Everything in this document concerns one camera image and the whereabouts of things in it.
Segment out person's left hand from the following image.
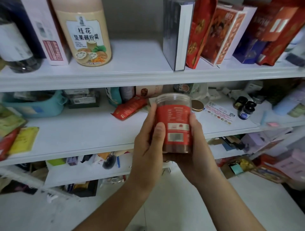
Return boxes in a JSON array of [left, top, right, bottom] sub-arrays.
[[130, 104, 166, 191]]

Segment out person's right hand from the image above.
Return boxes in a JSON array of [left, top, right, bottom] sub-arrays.
[[164, 112, 217, 186]]

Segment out red canister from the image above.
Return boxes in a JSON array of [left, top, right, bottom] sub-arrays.
[[153, 93, 193, 154]]

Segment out white metal shelving unit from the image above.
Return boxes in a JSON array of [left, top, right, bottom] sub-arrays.
[[0, 36, 305, 191]]

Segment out black box white edge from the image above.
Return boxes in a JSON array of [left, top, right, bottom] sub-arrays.
[[163, 0, 196, 72]]

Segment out beige cylinder canister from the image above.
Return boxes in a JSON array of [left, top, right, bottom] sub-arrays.
[[51, 0, 112, 67]]

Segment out dark glass jar silver lid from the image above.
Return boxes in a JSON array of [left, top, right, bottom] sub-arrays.
[[0, 10, 41, 73]]

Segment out dark blue moon box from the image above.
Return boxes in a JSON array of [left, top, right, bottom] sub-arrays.
[[0, 0, 46, 60]]

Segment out person's right forearm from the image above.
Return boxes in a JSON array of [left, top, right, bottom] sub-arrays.
[[195, 169, 265, 231]]

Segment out person's left forearm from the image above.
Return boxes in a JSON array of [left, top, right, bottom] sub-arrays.
[[76, 183, 155, 231]]

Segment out white box brown print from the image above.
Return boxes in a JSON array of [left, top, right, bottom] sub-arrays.
[[136, 85, 165, 98]]

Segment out colourful flat box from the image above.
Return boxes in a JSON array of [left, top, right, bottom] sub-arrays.
[[250, 155, 287, 184]]

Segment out red box white edge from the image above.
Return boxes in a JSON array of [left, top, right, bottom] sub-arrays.
[[201, 4, 258, 66]]

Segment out red-brown box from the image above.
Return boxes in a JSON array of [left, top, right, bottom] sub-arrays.
[[21, 0, 72, 66]]

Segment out brown carton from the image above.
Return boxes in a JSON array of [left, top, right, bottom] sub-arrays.
[[220, 157, 255, 179]]

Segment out white colourful sticker sheet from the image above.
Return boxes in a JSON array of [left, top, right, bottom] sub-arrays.
[[205, 101, 236, 125]]

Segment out red pouch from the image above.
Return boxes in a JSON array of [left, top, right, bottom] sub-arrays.
[[112, 95, 149, 121]]

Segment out yellow bottle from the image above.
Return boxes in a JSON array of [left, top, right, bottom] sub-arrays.
[[120, 86, 136, 102]]

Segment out small dark bottle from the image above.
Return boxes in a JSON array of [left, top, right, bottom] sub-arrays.
[[234, 96, 248, 110], [239, 101, 257, 121]]

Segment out teal pouch bag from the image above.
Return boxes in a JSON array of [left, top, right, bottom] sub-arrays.
[[106, 87, 124, 105]]

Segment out dark jar with lid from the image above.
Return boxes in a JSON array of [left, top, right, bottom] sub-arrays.
[[173, 84, 193, 94]]

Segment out small black grey boxes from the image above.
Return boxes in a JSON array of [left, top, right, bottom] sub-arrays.
[[64, 89, 101, 109]]

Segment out pink carton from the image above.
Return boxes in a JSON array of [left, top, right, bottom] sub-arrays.
[[274, 148, 305, 182]]

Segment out lavender bottle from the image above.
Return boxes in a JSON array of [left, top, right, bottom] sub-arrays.
[[273, 88, 305, 117]]

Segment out yellow tag packet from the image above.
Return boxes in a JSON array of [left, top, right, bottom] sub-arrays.
[[9, 126, 40, 155]]

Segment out teal plastic basket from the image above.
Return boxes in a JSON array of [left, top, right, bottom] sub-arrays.
[[0, 90, 68, 118]]

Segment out red snack packet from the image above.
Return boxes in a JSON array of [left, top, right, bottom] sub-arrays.
[[0, 128, 21, 162]]

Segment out green snack packet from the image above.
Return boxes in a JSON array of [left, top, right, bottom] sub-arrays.
[[0, 106, 27, 139]]

